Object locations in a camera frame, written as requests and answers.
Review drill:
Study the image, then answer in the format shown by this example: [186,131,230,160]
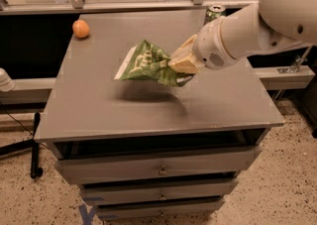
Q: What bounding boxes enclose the metal angle bracket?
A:
[277,46,312,73]

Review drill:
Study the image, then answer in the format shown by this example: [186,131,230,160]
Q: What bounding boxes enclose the middle grey drawer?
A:
[80,178,238,205]

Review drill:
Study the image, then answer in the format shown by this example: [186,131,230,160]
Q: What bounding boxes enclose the green jalapeno chip bag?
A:
[115,40,193,87]

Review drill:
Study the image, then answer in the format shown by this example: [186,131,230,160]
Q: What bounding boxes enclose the orange fruit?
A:
[72,20,90,39]

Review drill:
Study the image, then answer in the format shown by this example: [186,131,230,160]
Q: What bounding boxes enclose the green soda can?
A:
[204,4,226,24]

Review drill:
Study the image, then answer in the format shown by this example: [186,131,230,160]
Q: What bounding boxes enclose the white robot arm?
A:
[168,0,317,73]

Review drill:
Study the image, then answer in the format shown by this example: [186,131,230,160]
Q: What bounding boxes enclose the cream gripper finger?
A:
[171,34,197,58]
[168,53,204,74]

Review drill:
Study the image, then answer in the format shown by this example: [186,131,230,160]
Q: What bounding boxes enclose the grey drawer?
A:
[96,197,224,220]
[80,178,238,205]
[55,146,262,184]

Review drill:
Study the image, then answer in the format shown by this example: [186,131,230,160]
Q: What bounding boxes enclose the top grey drawer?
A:
[55,146,262,184]

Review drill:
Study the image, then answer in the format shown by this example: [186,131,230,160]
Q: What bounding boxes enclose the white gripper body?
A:
[192,17,237,70]

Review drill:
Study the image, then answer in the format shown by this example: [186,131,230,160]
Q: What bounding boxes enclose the grey drawer cabinet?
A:
[34,8,285,221]

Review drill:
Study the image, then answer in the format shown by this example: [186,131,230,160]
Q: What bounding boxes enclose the blue floor tape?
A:
[77,196,118,225]

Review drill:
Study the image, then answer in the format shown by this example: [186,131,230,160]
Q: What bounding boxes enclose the bottom grey drawer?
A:
[96,197,224,220]

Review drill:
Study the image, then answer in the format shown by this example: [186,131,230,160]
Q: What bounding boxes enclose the black stand leg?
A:
[0,112,44,179]

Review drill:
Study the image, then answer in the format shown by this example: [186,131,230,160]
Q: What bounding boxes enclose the white cylindrical object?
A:
[0,68,15,92]

